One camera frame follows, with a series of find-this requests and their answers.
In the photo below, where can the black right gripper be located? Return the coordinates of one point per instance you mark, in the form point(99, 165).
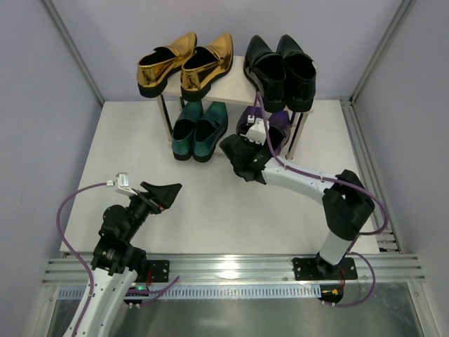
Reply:
point(235, 151)

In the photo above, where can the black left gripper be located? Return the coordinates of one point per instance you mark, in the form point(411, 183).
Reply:
point(153, 201)

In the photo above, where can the purple loafer shoe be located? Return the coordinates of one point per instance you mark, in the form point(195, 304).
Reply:
point(279, 130)
point(249, 116)

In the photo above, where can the green loafer shoe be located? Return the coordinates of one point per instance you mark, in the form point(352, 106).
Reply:
point(183, 130)
point(211, 126)

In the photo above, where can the black loafer shoe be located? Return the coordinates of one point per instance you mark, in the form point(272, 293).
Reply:
point(300, 84)
point(265, 71)

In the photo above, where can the gold loafer shoe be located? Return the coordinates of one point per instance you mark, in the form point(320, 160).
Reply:
point(155, 69)
point(207, 64)

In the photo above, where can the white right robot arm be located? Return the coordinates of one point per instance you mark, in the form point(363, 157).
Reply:
point(345, 204)

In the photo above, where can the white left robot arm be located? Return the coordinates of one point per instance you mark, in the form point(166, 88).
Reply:
point(116, 263)

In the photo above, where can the white two-tier shoe shelf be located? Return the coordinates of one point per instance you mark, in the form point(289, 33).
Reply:
point(232, 88)

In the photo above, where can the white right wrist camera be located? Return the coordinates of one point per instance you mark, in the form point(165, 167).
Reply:
point(257, 133)

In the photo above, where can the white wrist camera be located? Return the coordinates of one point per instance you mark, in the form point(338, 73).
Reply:
point(257, 133)
point(121, 182)

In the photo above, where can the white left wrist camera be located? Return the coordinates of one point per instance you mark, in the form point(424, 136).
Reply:
point(121, 182)

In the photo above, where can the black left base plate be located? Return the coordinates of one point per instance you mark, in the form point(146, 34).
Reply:
point(154, 271)

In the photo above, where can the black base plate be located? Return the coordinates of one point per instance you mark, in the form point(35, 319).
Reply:
point(316, 269)
point(154, 271)

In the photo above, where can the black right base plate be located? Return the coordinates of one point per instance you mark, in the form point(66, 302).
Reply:
point(316, 269)

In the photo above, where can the slotted grey cable duct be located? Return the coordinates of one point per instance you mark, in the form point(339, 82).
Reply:
point(244, 291)

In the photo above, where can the aluminium mounting rail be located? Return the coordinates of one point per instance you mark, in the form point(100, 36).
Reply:
point(209, 269)

